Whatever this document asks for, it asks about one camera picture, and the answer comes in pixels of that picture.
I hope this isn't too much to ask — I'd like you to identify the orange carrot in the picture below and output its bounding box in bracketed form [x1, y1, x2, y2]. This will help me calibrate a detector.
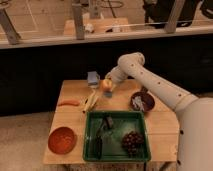
[57, 100, 80, 106]

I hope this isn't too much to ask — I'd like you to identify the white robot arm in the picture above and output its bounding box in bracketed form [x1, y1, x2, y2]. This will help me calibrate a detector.
[106, 52, 213, 171]

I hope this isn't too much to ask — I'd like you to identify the orange plastic bowl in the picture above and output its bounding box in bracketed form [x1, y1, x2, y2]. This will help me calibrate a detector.
[48, 127, 77, 155]

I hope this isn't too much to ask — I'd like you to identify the blue white sponge block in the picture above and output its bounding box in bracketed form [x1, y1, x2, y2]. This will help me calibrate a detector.
[87, 71, 100, 88]

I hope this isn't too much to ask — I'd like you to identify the dark purple grape bunch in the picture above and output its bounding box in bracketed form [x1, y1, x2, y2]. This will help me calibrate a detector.
[121, 131, 144, 156]

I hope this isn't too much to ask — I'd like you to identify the peeled banana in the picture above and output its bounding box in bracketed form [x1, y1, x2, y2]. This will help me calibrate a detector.
[83, 92, 98, 113]

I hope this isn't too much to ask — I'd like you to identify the yellow red apple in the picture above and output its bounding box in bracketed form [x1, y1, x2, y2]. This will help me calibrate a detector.
[101, 79, 111, 91]

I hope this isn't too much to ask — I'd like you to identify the white crumpled item in bowl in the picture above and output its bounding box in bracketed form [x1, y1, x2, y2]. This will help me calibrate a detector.
[132, 96, 144, 111]

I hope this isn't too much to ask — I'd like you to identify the purple bowl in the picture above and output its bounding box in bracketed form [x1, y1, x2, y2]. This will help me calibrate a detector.
[130, 92, 155, 112]

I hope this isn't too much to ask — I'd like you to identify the green plastic tray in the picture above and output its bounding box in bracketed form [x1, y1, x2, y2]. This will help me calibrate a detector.
[83, 111, 151, 162]

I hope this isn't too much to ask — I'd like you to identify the black tool in tray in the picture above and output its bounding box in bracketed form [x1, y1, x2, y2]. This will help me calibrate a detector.
[95, 116, 113, 159]

